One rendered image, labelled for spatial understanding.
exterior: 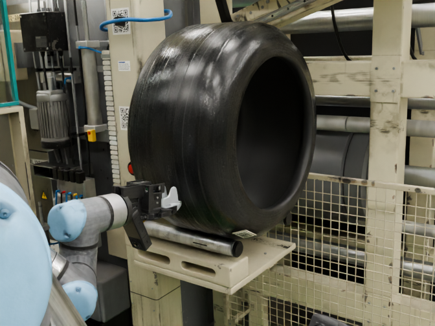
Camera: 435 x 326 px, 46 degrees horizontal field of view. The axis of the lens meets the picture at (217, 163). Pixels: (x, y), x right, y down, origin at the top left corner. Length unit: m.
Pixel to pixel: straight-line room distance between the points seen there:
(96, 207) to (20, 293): 0.73
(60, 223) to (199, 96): 0.42
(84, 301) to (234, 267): 0.55
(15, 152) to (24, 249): 1.46
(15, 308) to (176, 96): 0.94
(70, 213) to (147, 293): 0.81
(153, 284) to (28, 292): 1.41
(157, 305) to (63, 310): 1.24
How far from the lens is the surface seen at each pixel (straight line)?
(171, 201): 1.22
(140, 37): 1.55
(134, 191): 1.13
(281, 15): 1.71
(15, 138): 1.76
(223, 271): 1.37
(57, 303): 0.53
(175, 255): 1.46
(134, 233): 1.17
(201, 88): 1.18
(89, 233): 1.04
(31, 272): 0.32
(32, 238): 0.32
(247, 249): 1.62
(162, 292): 1.76
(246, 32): 1.30
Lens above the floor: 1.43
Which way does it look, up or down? 13 degrees down
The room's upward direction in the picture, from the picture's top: 2 degrees counter-clockwise
